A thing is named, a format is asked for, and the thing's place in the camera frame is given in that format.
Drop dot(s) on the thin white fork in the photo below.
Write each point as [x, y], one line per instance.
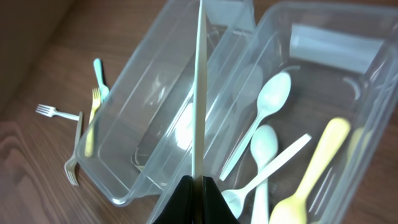
[69, 166]
[51, 111]

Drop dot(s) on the right clear plastic container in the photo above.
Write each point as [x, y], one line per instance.
[318, 94]

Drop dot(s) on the thick white plastic spoon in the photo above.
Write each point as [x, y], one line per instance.
[264, 147]

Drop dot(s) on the yellow plastic fork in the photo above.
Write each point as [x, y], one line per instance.
[96, 102]

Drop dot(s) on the yellow plastic spoon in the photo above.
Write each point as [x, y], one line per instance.
[292, 210]

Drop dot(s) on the thin white fork lower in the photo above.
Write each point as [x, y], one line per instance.
[69, 166]

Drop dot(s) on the thick white plastic fork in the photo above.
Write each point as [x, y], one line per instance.
[98, 68]

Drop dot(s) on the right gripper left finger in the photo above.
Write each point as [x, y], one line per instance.
[180, 207]

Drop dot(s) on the white spoon slender handle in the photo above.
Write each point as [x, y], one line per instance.
[271, 99]

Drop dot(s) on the left clear plastic container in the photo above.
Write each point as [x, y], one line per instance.
[142, 134]

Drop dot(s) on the white label right container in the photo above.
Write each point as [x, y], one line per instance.
[336, 49]

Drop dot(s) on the clear plastic container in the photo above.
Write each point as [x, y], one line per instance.
[318, 94]
[142, 134]

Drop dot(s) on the white plastic spoon thin handle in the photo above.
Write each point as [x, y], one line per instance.
[200, 90]

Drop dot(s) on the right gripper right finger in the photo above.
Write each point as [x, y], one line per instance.
[215, 208]

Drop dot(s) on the thin white fork left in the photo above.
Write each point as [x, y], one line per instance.
[51, 111]

